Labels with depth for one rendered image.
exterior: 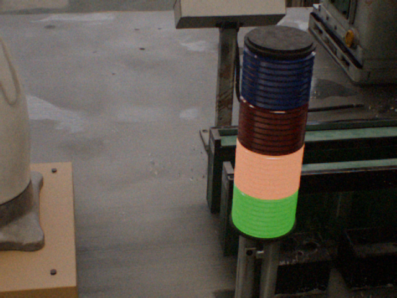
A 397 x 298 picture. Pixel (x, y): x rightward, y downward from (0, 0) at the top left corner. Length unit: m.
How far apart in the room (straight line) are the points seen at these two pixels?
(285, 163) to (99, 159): 0.64
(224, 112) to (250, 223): 0.59
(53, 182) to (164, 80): 0.48
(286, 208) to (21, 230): 0.41
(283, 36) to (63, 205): 0.52
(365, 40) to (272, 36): 0.90
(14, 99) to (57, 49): 0.75
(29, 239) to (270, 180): 0.41
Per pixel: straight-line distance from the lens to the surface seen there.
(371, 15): 1.48
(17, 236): 0.95
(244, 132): 0.63
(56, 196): 1.06
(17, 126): 0.91
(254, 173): 0.64
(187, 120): 1.34
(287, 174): 0.64
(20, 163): 0.94
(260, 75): 0.59
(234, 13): 1.15
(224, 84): 1.22
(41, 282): 0.90
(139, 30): 1.75
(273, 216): 0.66
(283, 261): 0.92
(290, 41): 0.60
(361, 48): 1.51
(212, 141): 1.04
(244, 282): 0.73
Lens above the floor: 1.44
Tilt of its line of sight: 31 degrees down
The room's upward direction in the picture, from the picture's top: 2 degrees clockwise
